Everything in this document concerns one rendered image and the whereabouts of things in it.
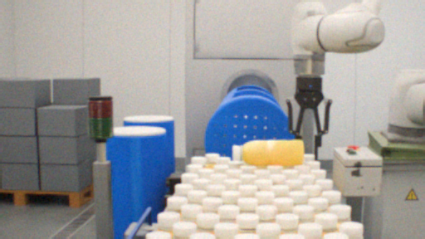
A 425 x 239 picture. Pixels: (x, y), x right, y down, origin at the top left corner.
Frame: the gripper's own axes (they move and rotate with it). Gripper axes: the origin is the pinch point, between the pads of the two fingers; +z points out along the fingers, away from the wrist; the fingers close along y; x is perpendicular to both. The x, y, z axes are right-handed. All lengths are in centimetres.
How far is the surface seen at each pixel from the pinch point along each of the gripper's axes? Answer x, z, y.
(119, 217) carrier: -77, 44, 74
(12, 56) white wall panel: -538, -32, 325
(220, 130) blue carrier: -17.0, -2.7, 25.6
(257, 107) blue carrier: -17.4, -10.0, 14.1
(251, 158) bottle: 17.9, -0.1, 16.2
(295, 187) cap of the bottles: 37.2, 3.0, 6.7
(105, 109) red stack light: 29, -13, 51
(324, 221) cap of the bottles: 67, 2, 4
